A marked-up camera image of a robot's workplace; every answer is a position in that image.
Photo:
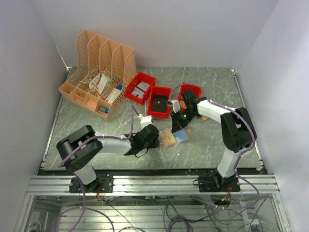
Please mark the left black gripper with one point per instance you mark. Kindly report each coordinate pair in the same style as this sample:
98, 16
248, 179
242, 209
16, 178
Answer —
155, 143

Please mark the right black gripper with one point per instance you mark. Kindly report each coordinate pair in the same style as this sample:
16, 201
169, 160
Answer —
177, 124

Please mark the tan leather card holder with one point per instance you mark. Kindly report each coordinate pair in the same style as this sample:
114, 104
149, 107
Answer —
181, 136

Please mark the gold striped card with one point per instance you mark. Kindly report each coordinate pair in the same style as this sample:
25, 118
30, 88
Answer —
182, 105

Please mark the red bin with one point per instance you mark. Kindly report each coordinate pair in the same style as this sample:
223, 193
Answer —
140, 77
158, 102
185, 86

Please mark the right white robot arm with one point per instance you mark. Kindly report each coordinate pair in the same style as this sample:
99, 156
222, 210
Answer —
247, 135

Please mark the grey white boxes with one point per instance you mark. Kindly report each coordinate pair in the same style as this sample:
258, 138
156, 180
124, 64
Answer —
140, 89

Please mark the blue capped bottle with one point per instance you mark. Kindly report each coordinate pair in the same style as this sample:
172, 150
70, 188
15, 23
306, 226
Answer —
103, 109

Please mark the red white box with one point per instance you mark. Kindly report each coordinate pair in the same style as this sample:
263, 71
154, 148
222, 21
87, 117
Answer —
113, 95

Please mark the green white box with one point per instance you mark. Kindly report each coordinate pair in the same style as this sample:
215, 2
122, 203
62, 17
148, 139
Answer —
103, 84

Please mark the white labelled packet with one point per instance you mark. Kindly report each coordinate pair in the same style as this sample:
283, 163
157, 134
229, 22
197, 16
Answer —
94, 81

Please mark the peach mesh file organizer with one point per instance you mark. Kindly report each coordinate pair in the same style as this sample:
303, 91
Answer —
105, 69

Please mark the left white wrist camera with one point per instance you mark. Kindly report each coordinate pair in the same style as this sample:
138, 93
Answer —
145, 120

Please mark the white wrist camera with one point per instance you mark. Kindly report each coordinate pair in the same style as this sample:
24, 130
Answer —
175, 105
145, 120

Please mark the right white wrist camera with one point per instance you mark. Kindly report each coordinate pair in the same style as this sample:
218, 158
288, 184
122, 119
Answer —
175, 105

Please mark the aluminium rail frame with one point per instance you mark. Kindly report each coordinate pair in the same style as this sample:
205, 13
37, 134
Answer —
145, 203

